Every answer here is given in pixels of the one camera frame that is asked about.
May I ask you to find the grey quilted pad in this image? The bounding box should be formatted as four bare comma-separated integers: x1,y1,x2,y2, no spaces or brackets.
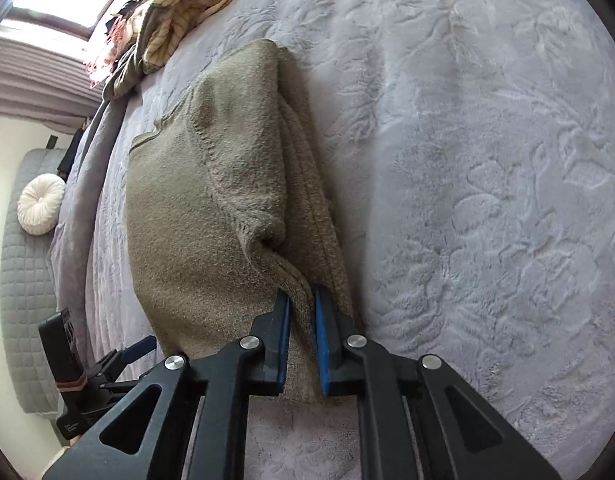
0,147,70,416

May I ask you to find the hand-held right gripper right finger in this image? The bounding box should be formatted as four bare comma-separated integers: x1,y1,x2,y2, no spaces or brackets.
313,286,563,480

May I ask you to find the pink floral cloth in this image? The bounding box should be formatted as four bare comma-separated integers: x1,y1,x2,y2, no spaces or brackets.
82,10,138,88

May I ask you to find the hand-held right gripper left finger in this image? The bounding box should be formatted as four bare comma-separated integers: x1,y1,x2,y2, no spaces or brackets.
42,292,293,480

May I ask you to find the round white cushion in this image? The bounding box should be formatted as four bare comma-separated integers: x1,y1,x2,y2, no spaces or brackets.
17,173,66,236

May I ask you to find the olive green garment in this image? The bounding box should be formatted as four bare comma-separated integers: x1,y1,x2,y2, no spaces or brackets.
102,2,160,101

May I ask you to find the dark cloth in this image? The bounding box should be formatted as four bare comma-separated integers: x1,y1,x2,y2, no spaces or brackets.
46,115,95,181

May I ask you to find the brown knit sweater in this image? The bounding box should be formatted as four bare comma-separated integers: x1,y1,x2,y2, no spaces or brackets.
124,38,358,403

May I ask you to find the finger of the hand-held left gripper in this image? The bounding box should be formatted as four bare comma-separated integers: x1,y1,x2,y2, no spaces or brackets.
86,336,158,385

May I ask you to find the cream striped garment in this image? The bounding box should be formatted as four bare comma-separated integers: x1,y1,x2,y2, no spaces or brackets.
142,0,280,73

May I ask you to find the lavender embossed blanket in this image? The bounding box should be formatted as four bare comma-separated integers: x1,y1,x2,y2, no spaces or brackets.
47,0,615,480

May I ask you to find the grey-purple curtain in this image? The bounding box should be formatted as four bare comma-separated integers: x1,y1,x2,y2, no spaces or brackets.
0,40,103,133

